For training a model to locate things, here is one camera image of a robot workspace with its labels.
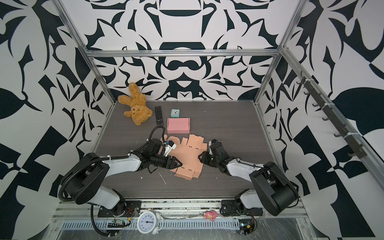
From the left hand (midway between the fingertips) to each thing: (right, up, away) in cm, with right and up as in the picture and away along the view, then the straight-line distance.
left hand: (181, 162), depth 84 cm
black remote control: (-17, +25, +25) cm, 39 cm away
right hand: (+11, +2, +5) cm, 12 cm away
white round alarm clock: (-14, -23, -15) cm, 31 cm away
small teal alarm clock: (-6, +28, +27) cm, 39 cm away
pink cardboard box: (-3, +19, +18) cm, 27 cm away
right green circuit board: (+32, -26, -13) cm, 43 cm away
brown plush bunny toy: (-29, +28, +18) cm, 45 cm away
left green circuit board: (-30, -26, -11) cm, 41 cm away
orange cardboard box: (+3, +2, +13) cm, 13 cm away
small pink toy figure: (+15, -20, -14) cm, 29 cm away
